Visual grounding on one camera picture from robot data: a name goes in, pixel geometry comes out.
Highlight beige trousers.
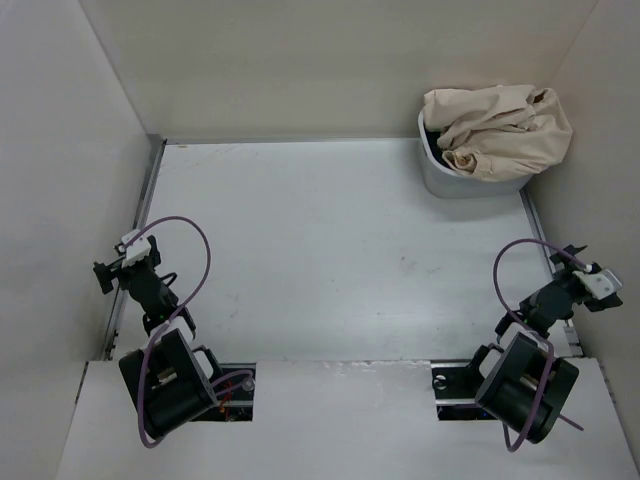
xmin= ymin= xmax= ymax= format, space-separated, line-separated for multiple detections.
xmin=421 ymin=84 xmax=573 ymax=182

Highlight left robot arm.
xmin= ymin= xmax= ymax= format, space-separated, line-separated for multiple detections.
xmin=93 ymin=236 xmax=225 ymax=443

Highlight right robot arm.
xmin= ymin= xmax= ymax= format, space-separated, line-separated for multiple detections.
xmin=463 ymin=238 xmax=623 ymax=453

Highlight white laundry basket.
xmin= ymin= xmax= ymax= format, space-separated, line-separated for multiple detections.
xmin=417 ymin=112 xmax=532 ymax=199

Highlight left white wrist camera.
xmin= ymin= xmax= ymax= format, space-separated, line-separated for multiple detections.
xmin=120 ymin=229 xmax=152 ymax=268

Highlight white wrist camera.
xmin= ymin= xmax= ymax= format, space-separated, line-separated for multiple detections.
xmin=573 ymin=263 xmax=622 ymax=300
xmin=120 ymin=229 xmax=152 ymax=268

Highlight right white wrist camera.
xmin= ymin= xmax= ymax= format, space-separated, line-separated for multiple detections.
xmin=573 ymin=263 xmax=622 ymax=300

